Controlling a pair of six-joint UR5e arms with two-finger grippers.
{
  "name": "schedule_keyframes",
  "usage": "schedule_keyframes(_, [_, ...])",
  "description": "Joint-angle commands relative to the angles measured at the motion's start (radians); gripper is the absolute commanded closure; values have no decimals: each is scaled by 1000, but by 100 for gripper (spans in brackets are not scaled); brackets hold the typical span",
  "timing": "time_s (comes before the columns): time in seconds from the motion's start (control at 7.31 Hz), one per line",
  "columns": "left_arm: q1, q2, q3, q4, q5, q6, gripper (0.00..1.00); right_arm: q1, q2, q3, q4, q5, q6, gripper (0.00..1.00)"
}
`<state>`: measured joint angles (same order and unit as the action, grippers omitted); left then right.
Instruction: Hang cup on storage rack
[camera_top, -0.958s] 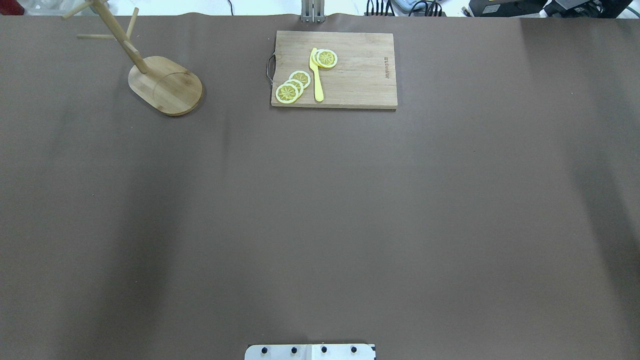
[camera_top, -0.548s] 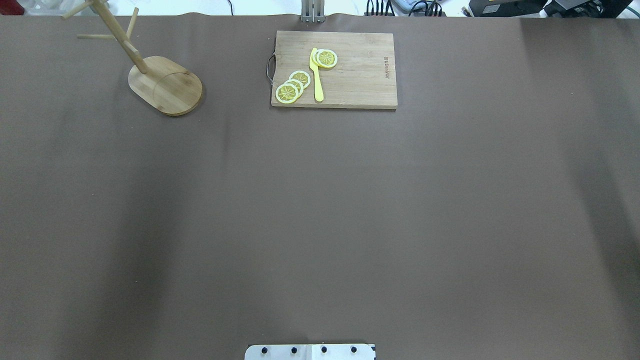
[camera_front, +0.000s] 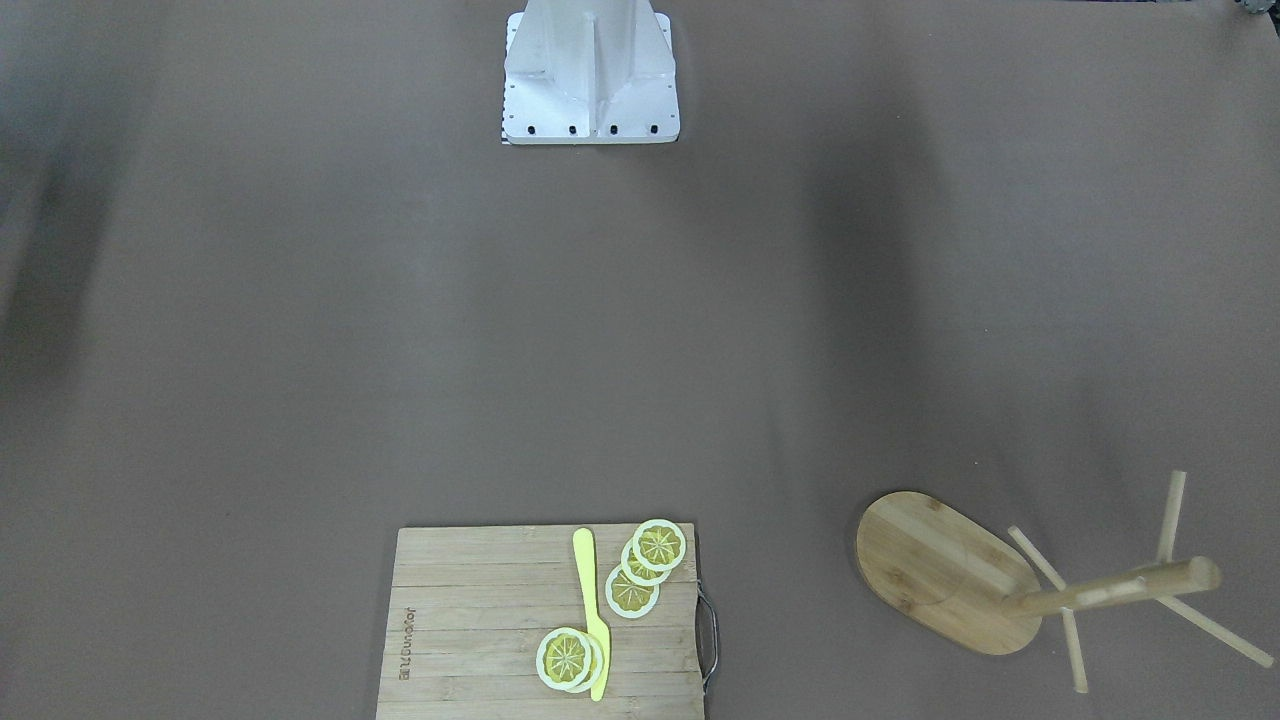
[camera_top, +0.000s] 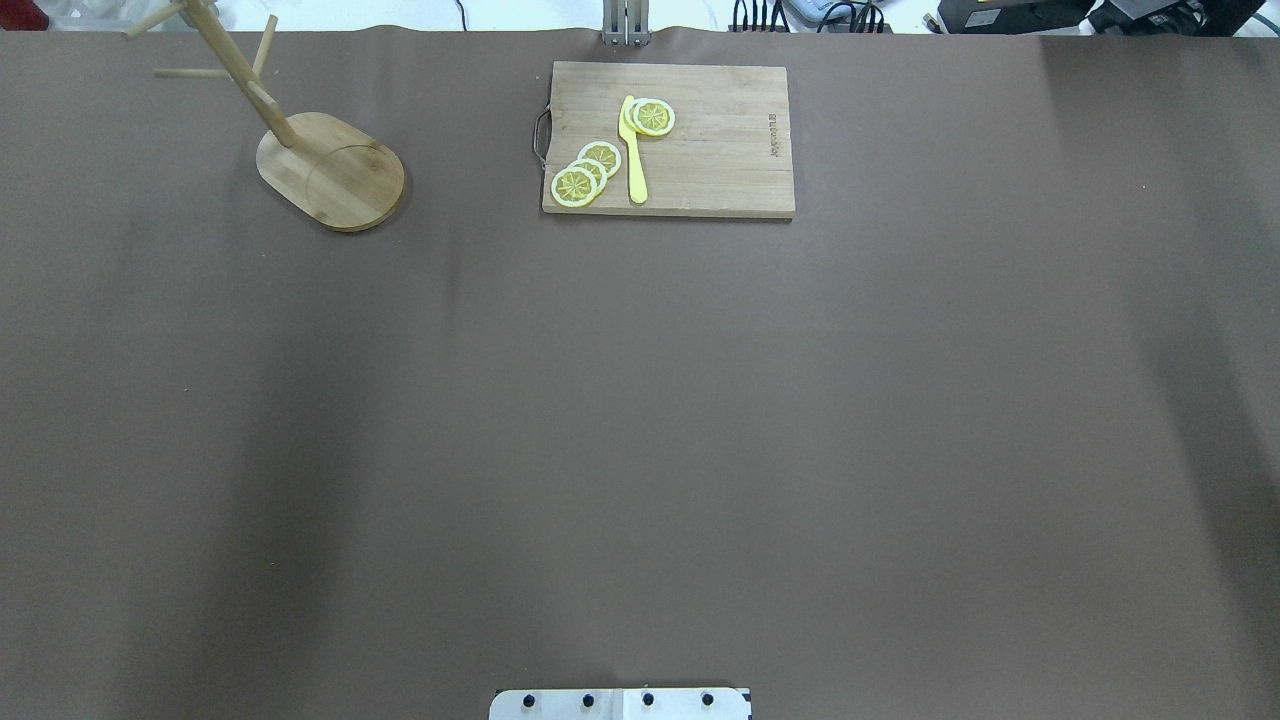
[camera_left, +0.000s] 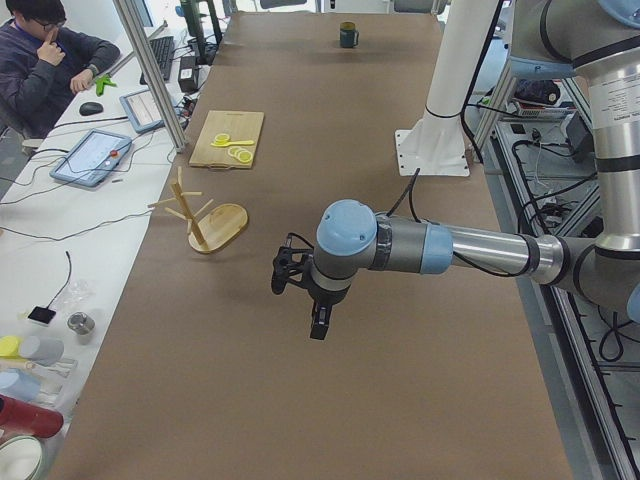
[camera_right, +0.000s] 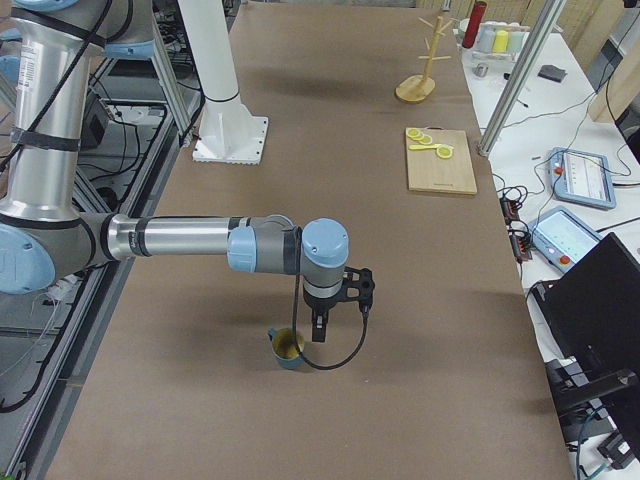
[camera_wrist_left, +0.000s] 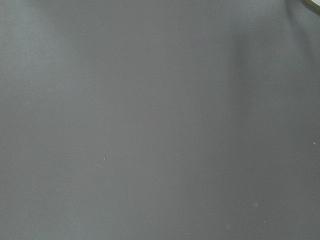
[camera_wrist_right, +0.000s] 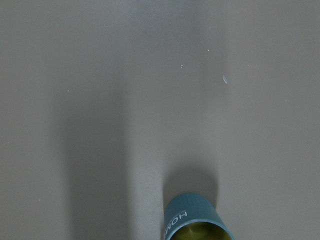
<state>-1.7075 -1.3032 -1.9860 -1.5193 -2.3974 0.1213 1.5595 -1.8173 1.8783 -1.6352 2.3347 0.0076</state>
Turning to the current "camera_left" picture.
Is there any lemon slice single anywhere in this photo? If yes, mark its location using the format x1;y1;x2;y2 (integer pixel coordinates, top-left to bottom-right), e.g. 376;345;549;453
211;133;231;147

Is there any wooden cup rack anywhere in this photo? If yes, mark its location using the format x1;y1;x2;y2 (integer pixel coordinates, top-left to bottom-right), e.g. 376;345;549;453
147;167;249;254

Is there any black computer mouse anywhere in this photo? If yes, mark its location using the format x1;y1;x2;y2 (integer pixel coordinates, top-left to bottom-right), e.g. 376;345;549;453
79;101;104;117

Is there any small steel cup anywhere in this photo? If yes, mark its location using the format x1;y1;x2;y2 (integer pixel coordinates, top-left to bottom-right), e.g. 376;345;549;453
67;312;95;345

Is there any white green bowl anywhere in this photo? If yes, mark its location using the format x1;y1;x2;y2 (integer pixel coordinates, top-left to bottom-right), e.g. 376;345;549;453
1;436;44;480

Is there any black power adapter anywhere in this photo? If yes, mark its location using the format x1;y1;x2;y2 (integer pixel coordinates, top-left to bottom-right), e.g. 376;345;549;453
178;55;199;93

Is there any far teach pendant tablet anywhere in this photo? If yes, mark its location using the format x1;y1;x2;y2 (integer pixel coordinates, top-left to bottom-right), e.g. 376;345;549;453
119;88;164;133

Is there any small black square device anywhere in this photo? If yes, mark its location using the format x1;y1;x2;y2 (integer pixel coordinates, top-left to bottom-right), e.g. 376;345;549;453
27;306;56;325

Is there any lemon slice middle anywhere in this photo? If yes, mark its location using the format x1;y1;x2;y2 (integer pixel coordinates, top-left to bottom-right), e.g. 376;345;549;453
230;149;251;161

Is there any yellow cup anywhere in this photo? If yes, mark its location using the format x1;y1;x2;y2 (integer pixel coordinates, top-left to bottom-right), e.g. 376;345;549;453
0;335;23;359

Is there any red bottle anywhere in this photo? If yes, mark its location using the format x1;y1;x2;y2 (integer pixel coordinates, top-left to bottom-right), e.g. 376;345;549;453
1;395;64;438

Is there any seated person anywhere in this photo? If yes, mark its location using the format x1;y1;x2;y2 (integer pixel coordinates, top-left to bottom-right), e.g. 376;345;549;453
1;0;120;138

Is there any aluminium frame post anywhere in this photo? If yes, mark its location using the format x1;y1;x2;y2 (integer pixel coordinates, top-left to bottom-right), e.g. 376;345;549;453
113;0;186;153

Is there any grey cup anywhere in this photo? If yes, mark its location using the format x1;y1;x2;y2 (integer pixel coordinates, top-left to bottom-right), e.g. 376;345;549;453
18;336;64;366

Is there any black keyboard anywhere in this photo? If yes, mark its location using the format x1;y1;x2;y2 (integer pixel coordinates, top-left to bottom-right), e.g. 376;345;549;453
149;36;175;82

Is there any light blue cup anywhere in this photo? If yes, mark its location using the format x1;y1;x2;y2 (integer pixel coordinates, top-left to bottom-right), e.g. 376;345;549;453
0;369;41;402

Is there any green plastic toy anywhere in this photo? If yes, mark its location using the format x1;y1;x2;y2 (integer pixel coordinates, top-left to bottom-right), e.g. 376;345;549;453
94;74;117;97

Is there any teach pendant tablet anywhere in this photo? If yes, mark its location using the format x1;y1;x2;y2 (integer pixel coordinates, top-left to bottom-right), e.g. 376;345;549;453
50;129;133;188
119;88;164;133

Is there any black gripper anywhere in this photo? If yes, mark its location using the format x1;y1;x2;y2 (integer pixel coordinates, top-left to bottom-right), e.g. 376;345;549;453
310;300;332;340

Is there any wooden cutting board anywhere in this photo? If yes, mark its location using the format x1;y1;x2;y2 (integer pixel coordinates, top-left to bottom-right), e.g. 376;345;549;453
189;110;265;169

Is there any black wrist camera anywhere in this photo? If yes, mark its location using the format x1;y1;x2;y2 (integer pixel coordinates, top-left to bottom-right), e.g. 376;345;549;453
271;232;314;295

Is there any yellow plastic knife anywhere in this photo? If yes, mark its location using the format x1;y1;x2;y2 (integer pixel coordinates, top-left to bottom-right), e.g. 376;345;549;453
210;140;255;148

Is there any near teach pendant tablet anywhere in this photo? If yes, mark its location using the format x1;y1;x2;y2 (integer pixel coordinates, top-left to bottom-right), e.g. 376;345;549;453
50;129;133;188

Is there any white camera pillar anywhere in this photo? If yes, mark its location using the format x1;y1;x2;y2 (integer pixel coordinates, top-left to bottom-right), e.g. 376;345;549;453
395;0;501;176

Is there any dark teal mug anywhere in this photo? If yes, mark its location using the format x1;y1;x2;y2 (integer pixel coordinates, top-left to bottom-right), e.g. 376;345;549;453
339;21;359;49

